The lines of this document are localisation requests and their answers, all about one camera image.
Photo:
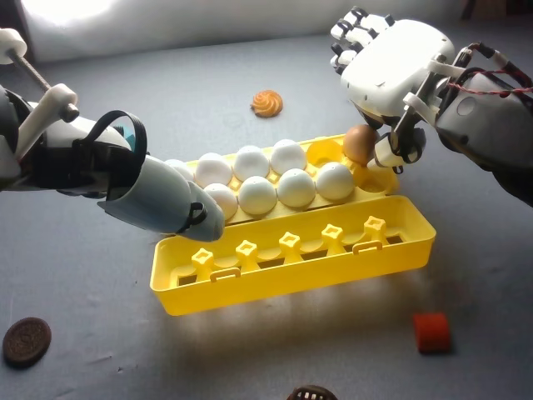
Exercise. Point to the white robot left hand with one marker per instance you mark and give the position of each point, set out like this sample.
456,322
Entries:
158,196

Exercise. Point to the brown toy egg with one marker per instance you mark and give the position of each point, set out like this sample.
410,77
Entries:
358,143

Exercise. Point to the yellow plastic egg carton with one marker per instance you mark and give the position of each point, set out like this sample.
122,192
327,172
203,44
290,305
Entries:
291,287

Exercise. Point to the teal number block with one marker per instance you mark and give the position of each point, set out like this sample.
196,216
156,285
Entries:
128,139

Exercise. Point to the grey table cloth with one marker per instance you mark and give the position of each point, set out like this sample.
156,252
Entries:
104,291

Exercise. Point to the orange swirl toy cookie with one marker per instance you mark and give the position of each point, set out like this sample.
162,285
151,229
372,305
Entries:
267,104

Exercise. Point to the white cloth backdrop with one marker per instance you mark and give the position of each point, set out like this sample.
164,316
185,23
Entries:
166,25

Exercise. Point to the chocolate sandwich cookie toy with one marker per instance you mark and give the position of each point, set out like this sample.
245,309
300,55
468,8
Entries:
27,342

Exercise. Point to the chocolate toy cake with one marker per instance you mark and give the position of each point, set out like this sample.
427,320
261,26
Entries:
312,393

